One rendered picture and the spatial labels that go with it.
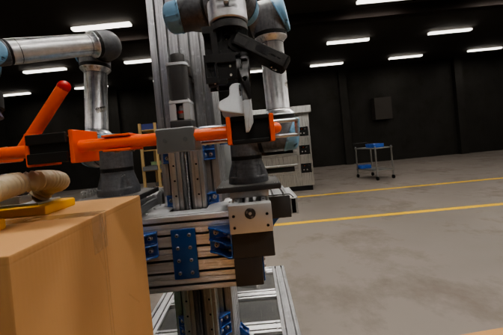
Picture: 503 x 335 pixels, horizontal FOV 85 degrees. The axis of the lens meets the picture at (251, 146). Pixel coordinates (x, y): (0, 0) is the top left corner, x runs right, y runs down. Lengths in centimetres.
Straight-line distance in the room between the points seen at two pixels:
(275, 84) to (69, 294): 78
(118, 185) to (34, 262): 66
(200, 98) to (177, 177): 35
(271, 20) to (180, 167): 65
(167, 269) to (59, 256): 64
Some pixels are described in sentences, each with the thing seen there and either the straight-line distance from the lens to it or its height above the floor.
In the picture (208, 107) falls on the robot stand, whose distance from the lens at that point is 120.
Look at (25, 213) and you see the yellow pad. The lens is 74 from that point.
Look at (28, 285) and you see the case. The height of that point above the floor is 103.
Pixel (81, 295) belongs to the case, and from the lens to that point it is 57.
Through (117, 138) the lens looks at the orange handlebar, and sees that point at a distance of 54.
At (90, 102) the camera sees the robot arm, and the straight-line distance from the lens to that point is 128.
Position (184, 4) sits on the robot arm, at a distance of 71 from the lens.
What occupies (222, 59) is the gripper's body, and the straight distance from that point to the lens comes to 52.
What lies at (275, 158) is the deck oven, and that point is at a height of 80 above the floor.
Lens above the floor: 118
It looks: level
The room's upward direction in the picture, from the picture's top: 5 degrees counter-clockwise
